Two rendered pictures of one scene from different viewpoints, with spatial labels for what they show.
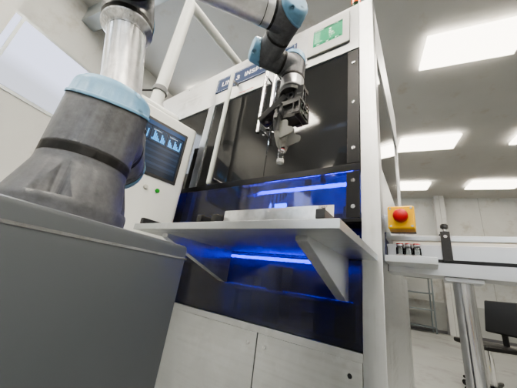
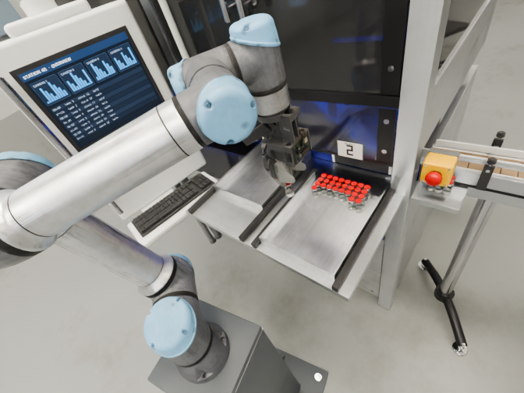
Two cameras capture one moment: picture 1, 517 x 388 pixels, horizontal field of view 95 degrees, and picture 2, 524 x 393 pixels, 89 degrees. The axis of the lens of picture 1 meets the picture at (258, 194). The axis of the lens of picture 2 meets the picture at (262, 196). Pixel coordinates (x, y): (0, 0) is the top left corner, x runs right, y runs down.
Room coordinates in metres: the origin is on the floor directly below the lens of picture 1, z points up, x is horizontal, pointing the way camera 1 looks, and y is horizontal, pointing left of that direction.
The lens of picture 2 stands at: (0.10, -0.11, 1.57)
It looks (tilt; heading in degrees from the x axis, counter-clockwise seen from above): 42 degrees down; 15
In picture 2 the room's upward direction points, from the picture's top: 19 degrees counter-clockwise
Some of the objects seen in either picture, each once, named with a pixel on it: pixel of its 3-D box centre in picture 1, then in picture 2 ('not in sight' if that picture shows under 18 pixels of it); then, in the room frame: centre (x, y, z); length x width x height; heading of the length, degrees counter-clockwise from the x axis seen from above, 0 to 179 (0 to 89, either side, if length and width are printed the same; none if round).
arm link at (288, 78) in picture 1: (291, 88); (270, 97); (0.60, -0.06, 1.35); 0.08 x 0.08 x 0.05
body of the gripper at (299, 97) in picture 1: (291, 107); (282, 134); (0.60, -0.06, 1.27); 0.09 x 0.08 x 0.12; 54
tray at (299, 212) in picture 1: (296, 232); (322, 217); (0.68, -0.12, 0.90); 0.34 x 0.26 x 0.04; 143
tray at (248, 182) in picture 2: not in sight; (263, 171); (0.97, 0.08, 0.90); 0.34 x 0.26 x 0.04; 143
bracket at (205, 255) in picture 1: (198, 260); not in sight; (0.95, 0.19, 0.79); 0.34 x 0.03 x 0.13; 143
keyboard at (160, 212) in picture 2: not in sight; (173, 201); (0.97, 0.54, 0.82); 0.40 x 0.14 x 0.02; 134
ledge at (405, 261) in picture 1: (411, 262); (440, 191); (0.74, -0.50, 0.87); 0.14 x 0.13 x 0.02; 143
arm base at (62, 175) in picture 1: (75, 189); (197, 346); (0.33, 0.26, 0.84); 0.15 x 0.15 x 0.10
